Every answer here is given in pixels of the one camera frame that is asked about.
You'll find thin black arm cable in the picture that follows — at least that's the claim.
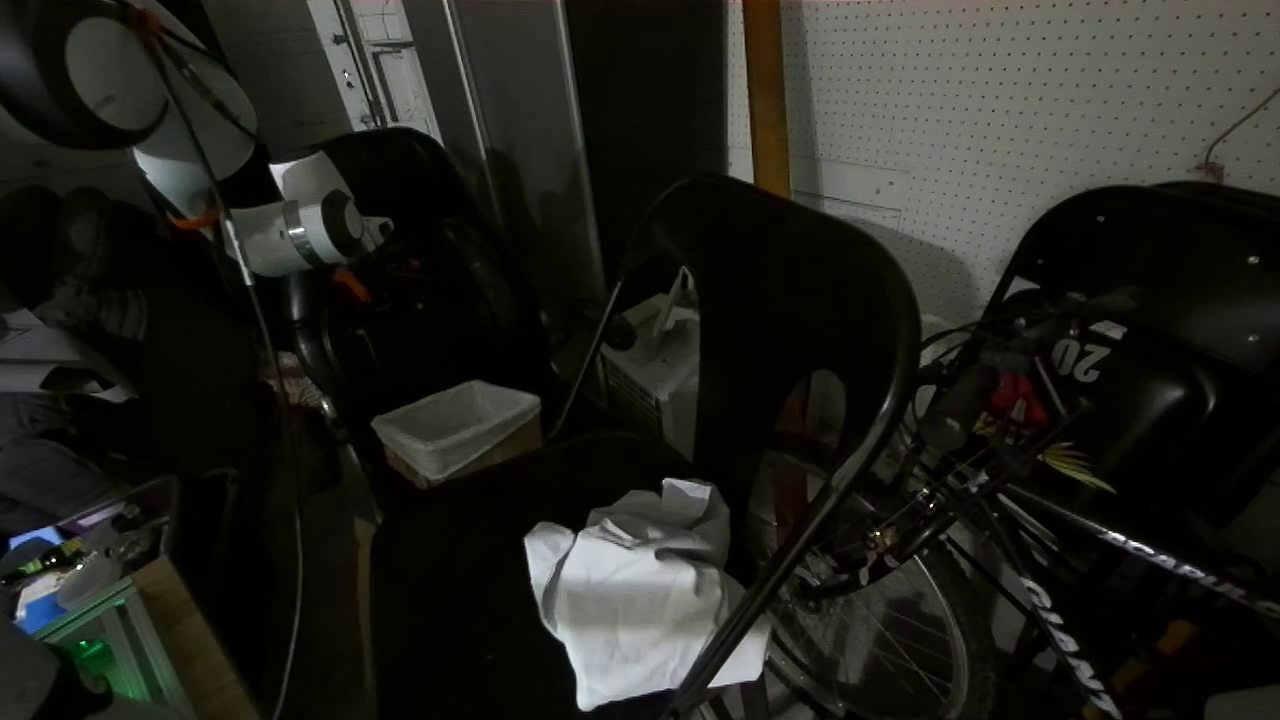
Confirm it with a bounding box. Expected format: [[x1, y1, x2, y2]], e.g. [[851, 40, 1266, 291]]
[[127, 0, 311, 720]]

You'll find crumpled white cloth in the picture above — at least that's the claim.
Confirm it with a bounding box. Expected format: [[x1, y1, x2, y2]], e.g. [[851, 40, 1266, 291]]
[[522, 476, 777, 715]]

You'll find black bicycle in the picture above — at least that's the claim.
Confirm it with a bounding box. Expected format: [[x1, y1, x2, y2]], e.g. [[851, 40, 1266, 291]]
[[746, 284, 1280, 720]]

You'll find black folding chair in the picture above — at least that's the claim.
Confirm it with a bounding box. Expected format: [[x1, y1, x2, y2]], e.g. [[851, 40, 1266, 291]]
[[368, 168, 927, 720]]

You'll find orange strap on arm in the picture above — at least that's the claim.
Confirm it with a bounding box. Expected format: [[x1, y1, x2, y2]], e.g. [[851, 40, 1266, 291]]
[[168, 194, 225, 238]]

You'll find black plastic chair backrest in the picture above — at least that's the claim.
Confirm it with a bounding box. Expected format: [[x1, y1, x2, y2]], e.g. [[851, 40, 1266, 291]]
[[980, 176, 1280, 564]]

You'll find white pegboard panel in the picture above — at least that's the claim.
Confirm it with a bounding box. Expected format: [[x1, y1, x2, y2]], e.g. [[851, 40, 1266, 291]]
[[781, 0, 1280, 325]]

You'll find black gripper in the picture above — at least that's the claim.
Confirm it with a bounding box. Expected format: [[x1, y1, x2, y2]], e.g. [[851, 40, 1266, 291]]
[[347, 207, 401, 265]]

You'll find long brown wooden plank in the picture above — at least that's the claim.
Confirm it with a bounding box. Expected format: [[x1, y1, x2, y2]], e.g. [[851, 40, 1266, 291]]
[[741, 0, 799, 201]]

